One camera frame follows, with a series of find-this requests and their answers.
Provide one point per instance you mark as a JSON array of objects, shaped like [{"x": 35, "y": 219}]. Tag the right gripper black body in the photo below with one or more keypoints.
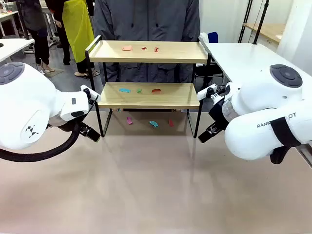
[{"x": 219, "y": 114}]

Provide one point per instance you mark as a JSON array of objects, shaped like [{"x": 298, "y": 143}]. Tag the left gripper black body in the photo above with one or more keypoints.
[{"x": 63, "y": 124}]

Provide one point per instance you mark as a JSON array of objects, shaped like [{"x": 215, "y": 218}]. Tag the blue paper scrap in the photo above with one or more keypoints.
[{"x": 124, "y": 90}]

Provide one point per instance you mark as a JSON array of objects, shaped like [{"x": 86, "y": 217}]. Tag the green paper scrap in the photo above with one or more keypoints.
[{"x": 139, "y": 90}]

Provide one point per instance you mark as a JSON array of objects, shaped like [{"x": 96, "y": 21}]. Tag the red orange paper scrap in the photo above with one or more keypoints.
[{"x": 156, "y": 91}]

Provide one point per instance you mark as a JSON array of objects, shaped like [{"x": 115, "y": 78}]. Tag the orange pink paper scrap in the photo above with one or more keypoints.
[{"x": 127, "y": 48}]

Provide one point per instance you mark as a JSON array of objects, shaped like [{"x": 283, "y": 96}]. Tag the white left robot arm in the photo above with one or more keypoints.
[{"x": 29, "y": 102}]

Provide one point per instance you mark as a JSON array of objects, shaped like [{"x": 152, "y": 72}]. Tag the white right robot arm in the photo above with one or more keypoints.
[{"x": 256, "y": 136}]

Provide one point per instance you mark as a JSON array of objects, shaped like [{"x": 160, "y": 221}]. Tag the narrow red paper scrap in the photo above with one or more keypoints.
[{"x": 171, "y": 122}]

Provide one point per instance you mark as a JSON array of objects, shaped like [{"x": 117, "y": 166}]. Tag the teal paper scrap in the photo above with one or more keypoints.
[{"x": 153, "y": 123}]

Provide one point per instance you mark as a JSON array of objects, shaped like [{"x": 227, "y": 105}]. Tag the large white side table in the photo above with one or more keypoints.
[{"x": 243, "y": 58}]

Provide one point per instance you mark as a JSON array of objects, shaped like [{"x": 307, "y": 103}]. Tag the blue chair backrest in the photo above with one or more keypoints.
[{"x": 213, "y": 37}]

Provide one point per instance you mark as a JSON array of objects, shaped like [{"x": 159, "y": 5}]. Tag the small white side table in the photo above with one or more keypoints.
[{"x": 12, "y": 47}]

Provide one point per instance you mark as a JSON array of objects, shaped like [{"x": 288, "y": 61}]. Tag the black tripod stand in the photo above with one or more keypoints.
[{"x": 245, "y": 22}]

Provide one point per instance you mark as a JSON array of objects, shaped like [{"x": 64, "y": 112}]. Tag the person in yellow apron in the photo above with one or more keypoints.
[{"x": 78, "y": 29}]

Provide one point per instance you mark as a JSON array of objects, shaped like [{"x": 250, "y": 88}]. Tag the light wooden background table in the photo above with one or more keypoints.
[{"x": 268, "y": 30}]

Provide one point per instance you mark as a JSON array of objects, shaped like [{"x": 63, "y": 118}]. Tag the black stand pole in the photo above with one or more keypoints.
[{"x": 260, "y": 24}]

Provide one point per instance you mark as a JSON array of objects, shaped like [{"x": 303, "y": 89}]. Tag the person in dark clothes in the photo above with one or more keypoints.
[{"x": 34, "y": 14}]

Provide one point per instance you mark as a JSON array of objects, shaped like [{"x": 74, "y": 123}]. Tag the person in grey jacket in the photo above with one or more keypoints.
[{"x": 146, "y": 19}]

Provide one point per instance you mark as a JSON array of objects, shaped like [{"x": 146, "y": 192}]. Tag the white background desk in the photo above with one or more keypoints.
[{"x": 7, "y": 17}]

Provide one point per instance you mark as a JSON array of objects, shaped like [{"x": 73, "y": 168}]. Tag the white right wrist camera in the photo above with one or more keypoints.
[{"x": 203, "y": 93}]

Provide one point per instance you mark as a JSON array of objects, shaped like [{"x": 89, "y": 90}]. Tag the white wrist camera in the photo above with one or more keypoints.
[
  {"x": 85, "y": 89},
  {"x": 203, "y": 93}
]

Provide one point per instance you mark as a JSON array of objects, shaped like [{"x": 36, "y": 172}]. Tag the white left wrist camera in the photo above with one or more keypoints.
[{"x": 85, "y": 89}]

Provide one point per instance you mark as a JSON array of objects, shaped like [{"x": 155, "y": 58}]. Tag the two-tier wooden shelf black frame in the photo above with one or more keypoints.
[{"x": 146, "y": 54}]

